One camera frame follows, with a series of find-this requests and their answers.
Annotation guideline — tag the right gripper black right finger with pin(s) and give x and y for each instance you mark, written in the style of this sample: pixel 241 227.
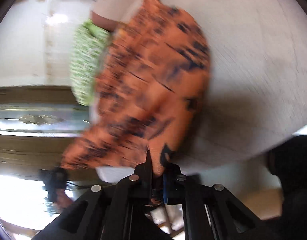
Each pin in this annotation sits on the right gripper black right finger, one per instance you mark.
pixel 211 212

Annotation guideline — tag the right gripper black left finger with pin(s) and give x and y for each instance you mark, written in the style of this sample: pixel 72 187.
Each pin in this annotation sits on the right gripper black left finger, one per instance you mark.
pixel 114 212

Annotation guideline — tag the orange black floral cloth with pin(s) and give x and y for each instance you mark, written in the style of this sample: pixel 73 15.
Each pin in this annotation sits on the orange black floral cloth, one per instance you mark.
pixel 153 84

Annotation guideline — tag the wooden door with glass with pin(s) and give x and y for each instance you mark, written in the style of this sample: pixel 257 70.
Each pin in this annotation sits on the wooden door with glass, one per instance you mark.
pixel 37 123

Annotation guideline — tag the green white patterned pillow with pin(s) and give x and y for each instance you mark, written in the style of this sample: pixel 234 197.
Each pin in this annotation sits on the green white patterned pillow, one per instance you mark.
pixel 85 61

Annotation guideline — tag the pink quilted bed cover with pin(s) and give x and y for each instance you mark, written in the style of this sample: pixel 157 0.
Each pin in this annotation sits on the pink quilted bed cover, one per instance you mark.
pixel 258 92

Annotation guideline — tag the pink bolster with brown end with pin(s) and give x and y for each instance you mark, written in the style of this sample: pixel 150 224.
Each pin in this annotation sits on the pink bolster with brown end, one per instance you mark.
pixel 107 14

